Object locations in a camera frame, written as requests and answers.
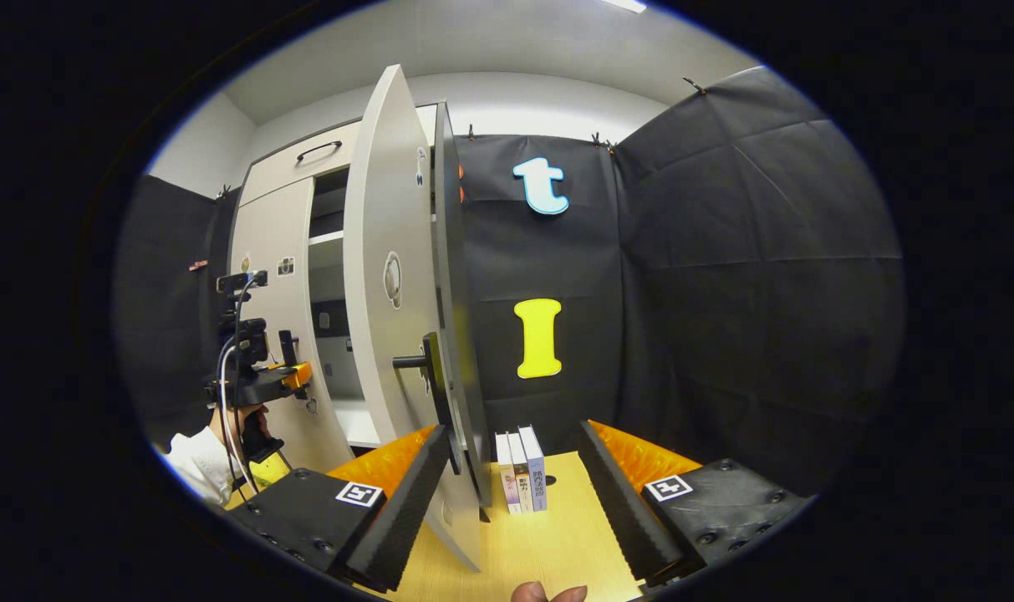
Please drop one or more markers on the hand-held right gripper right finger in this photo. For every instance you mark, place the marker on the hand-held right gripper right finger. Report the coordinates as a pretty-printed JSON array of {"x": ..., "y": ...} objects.
[{"x": 624, "y": 518}]

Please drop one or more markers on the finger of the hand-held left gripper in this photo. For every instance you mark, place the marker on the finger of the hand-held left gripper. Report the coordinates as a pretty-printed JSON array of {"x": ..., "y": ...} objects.
[{"x": 293, "y": 376}]

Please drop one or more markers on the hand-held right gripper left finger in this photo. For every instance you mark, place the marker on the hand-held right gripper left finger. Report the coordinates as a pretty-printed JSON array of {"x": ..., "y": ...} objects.
[{"x": 398, "y": 518}]

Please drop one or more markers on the beige door with camera sticker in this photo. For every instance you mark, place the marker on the beige door with camera sticker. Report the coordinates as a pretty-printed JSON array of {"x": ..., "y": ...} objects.
[{"x": 272, "y": 226}]

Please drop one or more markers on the beige door with headphone sticker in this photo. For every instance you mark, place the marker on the beige door with headphone sticker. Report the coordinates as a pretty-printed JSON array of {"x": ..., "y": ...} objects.
[{"x": 373, "y": 209}]

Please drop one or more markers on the beige double-door shoe cabinet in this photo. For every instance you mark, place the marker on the beige double-door shoe cabinet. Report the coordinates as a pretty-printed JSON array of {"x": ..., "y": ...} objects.
[{"x": 465, "y": 276}]

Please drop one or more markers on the white cabinet shelf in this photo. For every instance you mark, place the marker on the white cabinet shelf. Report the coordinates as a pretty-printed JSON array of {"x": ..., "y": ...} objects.
[
  {"x": 356, "y": 422},
  {"x": 327, "y": 238}
]

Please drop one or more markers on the yellow plush toy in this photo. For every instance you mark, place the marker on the yellow plush toy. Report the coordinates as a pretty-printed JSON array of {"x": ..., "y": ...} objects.
[{"x": 271, "y": 475}]

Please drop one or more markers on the white and brown book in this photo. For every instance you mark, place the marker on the white and brown book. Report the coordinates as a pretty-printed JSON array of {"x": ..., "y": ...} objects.
[{"x": 523, "y": 485}]

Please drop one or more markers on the white and pink book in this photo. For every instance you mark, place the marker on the white and pink book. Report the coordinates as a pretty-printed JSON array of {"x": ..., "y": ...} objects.
[{"x": 506, "y": 481}]

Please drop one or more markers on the long ceiling light panel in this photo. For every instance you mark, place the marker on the long ceiling light panel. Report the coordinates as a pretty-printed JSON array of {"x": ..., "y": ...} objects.
[{"x": 625, "y": 5}]

